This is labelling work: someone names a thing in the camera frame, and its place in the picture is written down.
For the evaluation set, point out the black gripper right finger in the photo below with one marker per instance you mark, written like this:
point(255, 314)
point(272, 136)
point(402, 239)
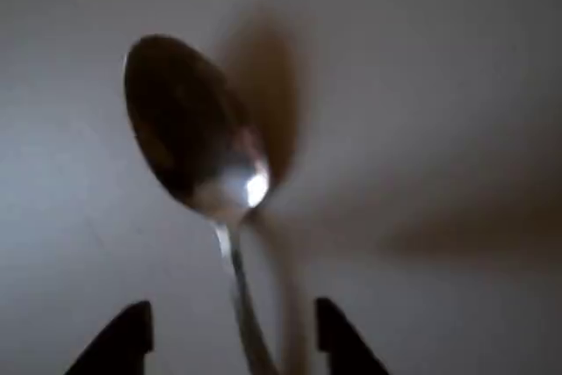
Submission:
point(344, 344)

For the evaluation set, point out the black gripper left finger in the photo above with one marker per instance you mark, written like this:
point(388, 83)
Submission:
point(118, 340)

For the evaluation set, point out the silver metal spoon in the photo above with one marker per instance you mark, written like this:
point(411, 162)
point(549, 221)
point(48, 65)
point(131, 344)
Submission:
point(189, 138)

